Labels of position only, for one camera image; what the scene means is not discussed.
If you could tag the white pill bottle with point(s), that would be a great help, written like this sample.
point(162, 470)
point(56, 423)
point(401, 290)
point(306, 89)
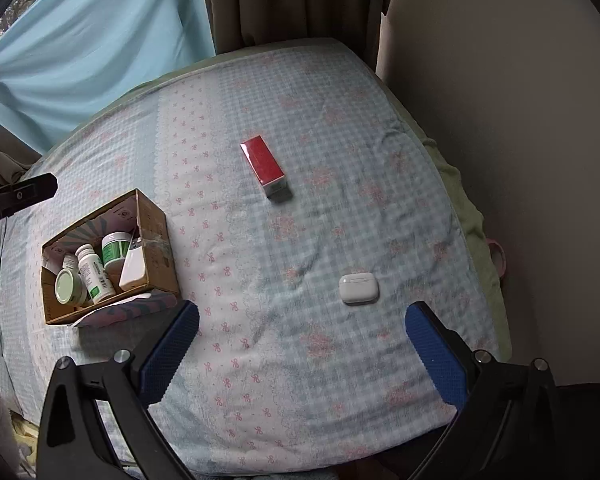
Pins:
point(94, 272)

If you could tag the cardboard box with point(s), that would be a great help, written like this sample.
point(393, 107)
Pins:
point(152, 240)

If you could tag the white jar green label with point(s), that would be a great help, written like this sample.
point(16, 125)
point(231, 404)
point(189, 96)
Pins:
point(116, 250)

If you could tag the grey curtain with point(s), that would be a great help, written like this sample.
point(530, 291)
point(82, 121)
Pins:
point(0, 155)

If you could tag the small dark jar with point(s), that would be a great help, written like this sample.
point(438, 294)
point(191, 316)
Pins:
point(70, 261)

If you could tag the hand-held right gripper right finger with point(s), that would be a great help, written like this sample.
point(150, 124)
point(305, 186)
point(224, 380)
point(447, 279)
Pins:
point(435, 355)

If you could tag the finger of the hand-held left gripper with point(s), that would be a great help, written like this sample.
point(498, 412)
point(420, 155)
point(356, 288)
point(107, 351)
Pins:
point(20, 195)

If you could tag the red rectangular box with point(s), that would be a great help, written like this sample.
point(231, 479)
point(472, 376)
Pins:
point(260, 160)

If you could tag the brown curtains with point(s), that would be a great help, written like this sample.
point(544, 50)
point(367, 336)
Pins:
point(290, 0)

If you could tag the white earbuds case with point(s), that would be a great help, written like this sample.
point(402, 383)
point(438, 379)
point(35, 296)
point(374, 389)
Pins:
point(358, 288)

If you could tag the white remote control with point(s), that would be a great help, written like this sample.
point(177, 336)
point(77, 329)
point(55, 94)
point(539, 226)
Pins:
point(134, 265)

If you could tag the green bed sheet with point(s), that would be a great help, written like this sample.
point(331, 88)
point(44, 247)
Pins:
point(467, 200)

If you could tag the green lid jar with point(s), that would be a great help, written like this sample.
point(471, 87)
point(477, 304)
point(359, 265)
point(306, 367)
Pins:
point(69, 286)

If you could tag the blue checked floral blanket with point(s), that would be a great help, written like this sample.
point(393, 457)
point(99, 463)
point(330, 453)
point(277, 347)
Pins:
point(280, 240)

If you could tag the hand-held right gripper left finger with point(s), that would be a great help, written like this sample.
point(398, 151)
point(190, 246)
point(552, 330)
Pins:
point(172, 345)

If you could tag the light blue hanging cloth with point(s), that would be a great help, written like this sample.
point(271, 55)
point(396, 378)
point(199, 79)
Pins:
point(105, 35)

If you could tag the pink object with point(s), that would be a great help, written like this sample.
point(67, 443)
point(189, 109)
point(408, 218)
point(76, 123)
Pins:
point(499, 255)

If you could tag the yellow patterned cloth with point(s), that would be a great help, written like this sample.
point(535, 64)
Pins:
point(22, 440)

